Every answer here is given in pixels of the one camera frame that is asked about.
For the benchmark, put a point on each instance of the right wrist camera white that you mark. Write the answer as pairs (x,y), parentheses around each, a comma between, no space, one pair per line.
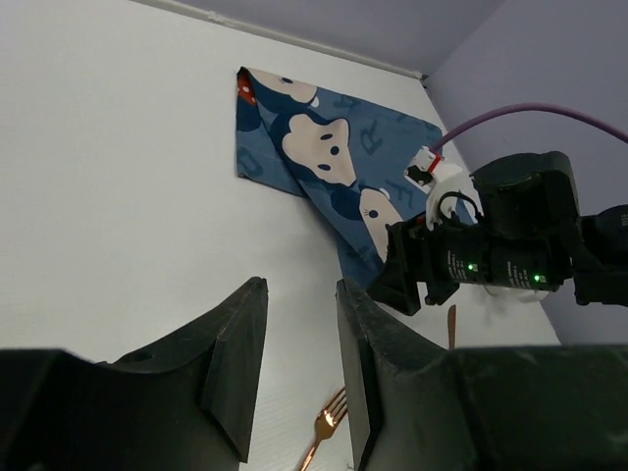
(435,176)

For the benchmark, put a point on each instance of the copper fork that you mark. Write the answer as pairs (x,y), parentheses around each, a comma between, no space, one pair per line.
(325,425)

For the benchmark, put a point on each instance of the copper knife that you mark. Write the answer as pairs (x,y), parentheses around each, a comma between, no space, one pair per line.
(451,326)

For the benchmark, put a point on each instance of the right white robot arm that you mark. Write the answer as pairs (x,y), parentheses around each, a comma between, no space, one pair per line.
(598,248)

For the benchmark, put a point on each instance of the white mug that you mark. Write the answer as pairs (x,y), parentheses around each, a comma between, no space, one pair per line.
(522,295)

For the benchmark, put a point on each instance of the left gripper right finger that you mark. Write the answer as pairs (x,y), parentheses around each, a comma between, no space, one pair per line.
(413,405)

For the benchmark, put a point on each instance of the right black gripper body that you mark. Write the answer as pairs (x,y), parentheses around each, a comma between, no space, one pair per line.
(525,201)

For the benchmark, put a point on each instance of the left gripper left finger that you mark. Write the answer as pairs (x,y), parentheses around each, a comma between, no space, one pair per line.
(183,402)

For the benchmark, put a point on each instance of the blue cartoon placemat cloth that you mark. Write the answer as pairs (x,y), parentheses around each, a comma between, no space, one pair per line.
(345,154)

